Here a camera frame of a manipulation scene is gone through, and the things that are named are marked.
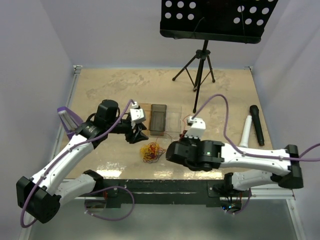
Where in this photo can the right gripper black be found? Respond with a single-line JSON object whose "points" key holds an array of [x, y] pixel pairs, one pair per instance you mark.
{"points": [[183, 140]]}

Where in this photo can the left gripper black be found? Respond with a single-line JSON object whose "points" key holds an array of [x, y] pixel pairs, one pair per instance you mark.
{"points": [[139, 136]]}

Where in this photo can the grey transparent bin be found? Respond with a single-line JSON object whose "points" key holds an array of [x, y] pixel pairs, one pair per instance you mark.
{"points": [[157, 125]]}

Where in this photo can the yellow red cable ball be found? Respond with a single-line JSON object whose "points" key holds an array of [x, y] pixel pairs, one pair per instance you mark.
{"points": [[152, 152]]}

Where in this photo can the orange transparent bin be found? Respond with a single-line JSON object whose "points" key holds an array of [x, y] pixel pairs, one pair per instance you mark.
{"points": [[147, 112]]}

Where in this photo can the clear transparent bin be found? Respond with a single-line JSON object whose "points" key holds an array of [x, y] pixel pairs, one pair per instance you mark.
{"points": [[173, 119]]}

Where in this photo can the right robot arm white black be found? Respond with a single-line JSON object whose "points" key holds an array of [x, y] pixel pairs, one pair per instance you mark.
{"points": [[263, 167]]}

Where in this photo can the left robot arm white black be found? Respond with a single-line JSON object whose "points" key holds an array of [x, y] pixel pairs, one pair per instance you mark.
{"points": [[42, 195]]}

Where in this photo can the white microphone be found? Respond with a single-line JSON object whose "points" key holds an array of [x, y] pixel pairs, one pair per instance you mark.
{"points": [[244, 142]]}

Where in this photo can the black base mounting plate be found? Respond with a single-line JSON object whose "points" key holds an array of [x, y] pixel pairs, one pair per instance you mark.
{"points": [[163, 192]]}

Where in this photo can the purple metronome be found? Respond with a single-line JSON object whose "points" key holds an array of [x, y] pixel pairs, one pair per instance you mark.
{"points": [[70, 120]]}

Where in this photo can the black microphone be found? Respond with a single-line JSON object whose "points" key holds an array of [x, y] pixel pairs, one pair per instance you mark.
{"points": [[255, 115]]}

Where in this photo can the black music stand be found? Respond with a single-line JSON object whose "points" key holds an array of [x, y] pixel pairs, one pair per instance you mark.
{"points": [[235, 21]]}

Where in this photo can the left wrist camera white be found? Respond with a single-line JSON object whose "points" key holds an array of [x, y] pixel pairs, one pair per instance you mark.
{"points": [[137, 114]]}

